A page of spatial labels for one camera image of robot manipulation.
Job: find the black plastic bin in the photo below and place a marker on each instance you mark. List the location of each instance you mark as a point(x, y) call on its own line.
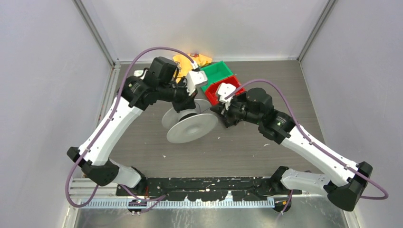
point(229, 122)

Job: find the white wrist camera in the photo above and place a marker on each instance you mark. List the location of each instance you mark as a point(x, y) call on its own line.
point(225, 93)
point(195, 79)

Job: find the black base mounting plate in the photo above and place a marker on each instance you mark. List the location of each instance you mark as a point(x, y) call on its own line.
point(209, 188)

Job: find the red plastic bin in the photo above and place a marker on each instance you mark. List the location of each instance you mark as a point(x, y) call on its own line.
point(210, 92)

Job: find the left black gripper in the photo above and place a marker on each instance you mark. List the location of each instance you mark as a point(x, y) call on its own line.
point(187, 101)

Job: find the green plastic bin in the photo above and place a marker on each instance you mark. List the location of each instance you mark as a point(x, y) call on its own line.
point(216, 72)

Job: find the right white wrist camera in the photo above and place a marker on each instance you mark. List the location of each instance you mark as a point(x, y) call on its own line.
point(225, 93)

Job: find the grey plastic cable spool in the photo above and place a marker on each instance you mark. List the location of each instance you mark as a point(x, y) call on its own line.
point(190, 124)

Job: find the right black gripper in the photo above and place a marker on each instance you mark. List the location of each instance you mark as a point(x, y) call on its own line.
point(221, 109)

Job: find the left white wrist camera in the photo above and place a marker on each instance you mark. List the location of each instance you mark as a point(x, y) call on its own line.
point(195, 79)

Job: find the white patterned cloth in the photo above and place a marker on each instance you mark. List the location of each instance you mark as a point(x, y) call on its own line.
point(139, 73)

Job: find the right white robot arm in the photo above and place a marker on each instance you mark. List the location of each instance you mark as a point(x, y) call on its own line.
point(341, 180)

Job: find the white slotted cable duct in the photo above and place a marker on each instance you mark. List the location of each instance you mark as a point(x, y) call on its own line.
point(227, 203)

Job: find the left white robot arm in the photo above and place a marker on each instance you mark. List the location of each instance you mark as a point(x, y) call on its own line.
point(93, 156)

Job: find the yellow patterned cloth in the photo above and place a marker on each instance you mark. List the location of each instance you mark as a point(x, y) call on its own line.
point(184, 64)

